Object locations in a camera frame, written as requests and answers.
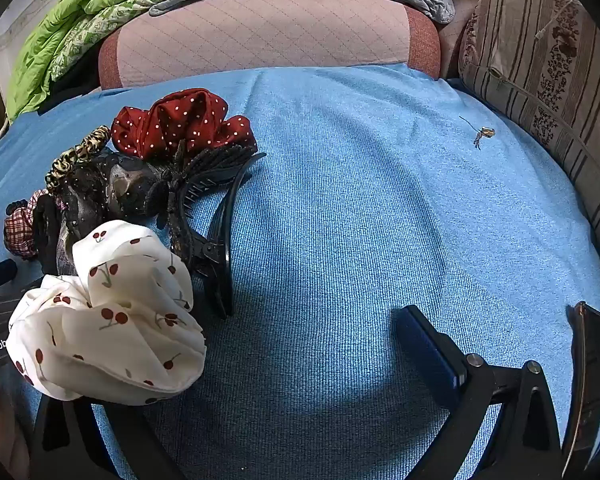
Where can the pink quilted cushion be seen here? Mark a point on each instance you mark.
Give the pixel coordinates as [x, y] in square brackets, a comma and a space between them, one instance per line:
[260, 30]

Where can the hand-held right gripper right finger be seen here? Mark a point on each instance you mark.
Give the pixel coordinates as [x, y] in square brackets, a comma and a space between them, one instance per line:
[425, 355]

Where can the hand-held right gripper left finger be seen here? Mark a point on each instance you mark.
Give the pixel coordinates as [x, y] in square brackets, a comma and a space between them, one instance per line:
[65, 440]

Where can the white cherry print scrunchie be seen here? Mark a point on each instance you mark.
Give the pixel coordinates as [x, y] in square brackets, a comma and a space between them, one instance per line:
[130, 340]

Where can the green quilt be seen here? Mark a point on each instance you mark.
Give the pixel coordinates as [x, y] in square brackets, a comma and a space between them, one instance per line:
[80, 10]

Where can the dark sheer organza scrunchie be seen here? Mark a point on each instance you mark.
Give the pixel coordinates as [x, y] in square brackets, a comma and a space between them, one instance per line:
[125, 185]

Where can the black claw hair clip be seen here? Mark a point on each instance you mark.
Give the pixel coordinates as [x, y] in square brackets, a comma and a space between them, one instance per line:
[200, 172]

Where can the blue blanket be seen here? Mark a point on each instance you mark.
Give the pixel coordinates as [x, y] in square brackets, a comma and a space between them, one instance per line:
[330, 210]

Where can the red polka dot scrunchie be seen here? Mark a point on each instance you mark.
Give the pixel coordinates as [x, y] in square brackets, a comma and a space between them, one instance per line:
[180, 120]

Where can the long black hair clip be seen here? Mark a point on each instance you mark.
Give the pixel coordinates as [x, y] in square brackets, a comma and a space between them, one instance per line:
[220, 270]

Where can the person's left hand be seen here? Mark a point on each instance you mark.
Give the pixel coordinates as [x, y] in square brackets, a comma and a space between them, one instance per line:
[0, 435]

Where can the striped floral pillow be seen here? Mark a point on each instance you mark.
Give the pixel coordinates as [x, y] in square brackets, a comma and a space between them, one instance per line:
[530, 60]

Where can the red plaid scrunchie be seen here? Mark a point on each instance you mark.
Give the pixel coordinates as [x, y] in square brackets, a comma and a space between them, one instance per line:
[20, 232]

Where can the black scrunchie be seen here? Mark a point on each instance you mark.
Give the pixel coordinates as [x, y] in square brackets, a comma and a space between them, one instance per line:
[47, 230]

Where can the black glossy bar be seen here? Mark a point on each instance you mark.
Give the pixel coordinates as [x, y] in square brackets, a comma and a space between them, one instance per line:
[587, 360]

